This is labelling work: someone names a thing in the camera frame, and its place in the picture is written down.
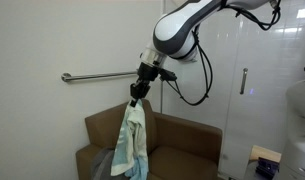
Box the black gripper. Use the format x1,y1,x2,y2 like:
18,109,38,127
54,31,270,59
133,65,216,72
130,63,158,107

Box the white towel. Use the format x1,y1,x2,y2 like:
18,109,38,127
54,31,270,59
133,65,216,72
111,100,148,176

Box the brown armchair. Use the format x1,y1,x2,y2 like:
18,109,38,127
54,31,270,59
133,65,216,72
76,100,222,180

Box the blue towel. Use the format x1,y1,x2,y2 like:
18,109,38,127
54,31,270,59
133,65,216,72
125,157,149,180

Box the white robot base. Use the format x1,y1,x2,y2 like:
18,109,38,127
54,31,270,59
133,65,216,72
277,79,305,180

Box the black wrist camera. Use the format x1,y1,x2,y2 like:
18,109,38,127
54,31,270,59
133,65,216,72
159,69,177,81

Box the grey towel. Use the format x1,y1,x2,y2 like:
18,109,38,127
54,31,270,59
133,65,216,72
90,148,120,180

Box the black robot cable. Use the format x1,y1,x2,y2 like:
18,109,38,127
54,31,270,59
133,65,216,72
165,0,282,107

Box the metal shower door handle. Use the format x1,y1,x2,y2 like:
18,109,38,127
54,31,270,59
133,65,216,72
240,68,248,95

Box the metal towel bar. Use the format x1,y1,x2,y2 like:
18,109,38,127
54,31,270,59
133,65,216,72
61,71,136,82

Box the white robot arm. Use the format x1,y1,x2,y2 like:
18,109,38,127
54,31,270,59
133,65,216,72
130,0,281,107

